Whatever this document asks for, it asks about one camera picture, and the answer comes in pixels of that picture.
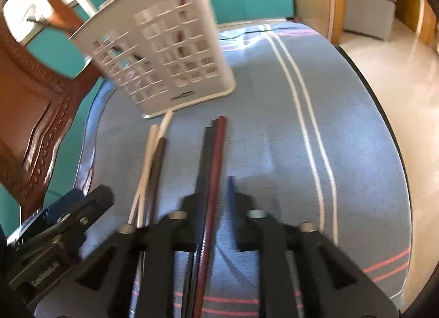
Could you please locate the black chopstick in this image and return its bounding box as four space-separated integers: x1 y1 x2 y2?
183 120 215 317
181 126 214 317

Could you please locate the dark red chopstick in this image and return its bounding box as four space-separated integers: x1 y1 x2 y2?
176 0 193 62
192 116 227 318

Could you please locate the dark brown chopstick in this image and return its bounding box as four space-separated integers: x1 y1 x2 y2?
145 138 167 226

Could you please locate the beige wooden chopstick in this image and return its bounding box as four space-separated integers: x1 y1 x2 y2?
128 110 173 228
128 124 159 227

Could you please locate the blue striped tablecloth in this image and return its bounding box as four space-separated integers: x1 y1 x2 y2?
83 22 412 317

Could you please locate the brown wooden chair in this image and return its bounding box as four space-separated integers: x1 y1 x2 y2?
1 20 101 221

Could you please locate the white plastic utensil basket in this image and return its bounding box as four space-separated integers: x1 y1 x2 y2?
70 0 237 117

